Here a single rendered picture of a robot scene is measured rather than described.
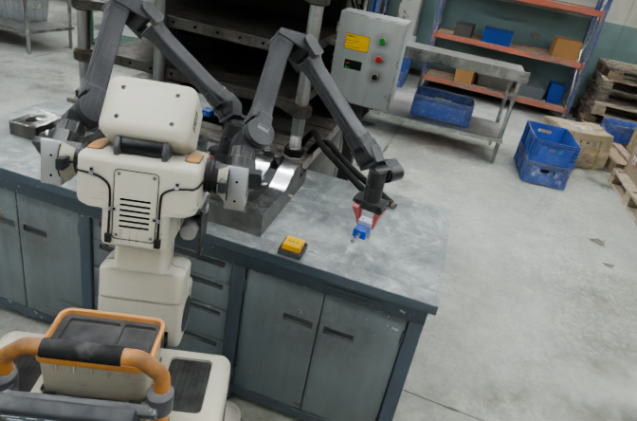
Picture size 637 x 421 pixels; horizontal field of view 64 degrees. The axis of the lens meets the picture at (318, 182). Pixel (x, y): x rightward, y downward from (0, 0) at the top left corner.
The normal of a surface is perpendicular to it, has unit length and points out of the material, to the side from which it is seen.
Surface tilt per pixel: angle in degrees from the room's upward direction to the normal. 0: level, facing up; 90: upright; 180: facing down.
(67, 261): 90
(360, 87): 90
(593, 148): 85
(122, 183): 82
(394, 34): 90
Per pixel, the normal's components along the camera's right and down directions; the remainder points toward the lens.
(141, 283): 0.03, 0.31
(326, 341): -0.28, 0.38
